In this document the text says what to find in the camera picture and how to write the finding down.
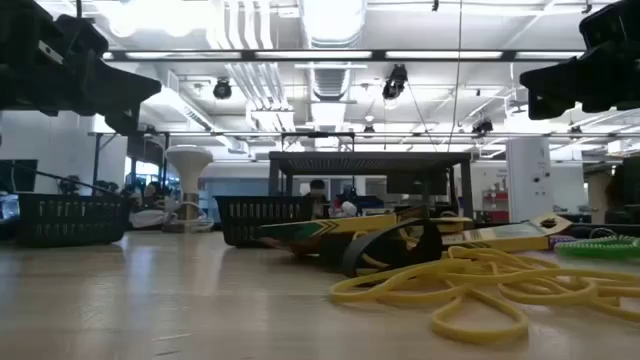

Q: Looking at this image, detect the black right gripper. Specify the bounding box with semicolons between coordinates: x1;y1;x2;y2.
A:
519;41;640;122

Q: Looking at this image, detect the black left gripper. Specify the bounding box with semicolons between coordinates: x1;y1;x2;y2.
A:
0;0;163;136

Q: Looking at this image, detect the yellow crayon box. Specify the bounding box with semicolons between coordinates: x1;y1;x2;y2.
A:
439;212;574;253
429;215;475;235
253;204;432;257

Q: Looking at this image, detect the green spiral wrist coil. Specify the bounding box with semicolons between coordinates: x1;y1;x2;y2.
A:
553;234;640;262

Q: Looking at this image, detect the yellow rubber band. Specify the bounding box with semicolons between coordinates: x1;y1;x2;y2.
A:
430;285;530;346
449;264;640;324
446;244;562;274
329;264;474;306

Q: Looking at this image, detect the black ceiling spotlight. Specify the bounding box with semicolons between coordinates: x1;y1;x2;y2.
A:
471;117;496;137
212;78;234;101

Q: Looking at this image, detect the white pillar cabinet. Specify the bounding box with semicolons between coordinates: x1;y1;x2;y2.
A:
505;137;554;224

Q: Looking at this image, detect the person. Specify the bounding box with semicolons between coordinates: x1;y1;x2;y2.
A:
130;180;169;211
302;178;332;221

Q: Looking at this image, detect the red cabinet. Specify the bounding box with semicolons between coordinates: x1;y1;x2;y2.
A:
481;188;510;223

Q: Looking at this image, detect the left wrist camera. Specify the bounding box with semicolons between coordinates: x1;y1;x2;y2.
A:
52;13;110;60

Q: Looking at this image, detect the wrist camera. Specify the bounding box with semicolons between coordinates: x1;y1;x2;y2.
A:
52;13;110;60
578;0;640;50

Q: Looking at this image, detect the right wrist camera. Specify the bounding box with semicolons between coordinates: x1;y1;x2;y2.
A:
578;0;640;50

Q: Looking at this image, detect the white lamp cord bundle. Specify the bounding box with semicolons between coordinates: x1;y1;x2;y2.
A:
128;202;216;234

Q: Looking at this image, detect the dark wall monitor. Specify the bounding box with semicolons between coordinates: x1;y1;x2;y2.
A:
0;158;39;194

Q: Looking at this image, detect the black ceiling camera device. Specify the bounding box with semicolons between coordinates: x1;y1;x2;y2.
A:
381;63;409;101

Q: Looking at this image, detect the black aluminium table frame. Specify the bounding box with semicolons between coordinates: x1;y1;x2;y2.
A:
0;218;640;242

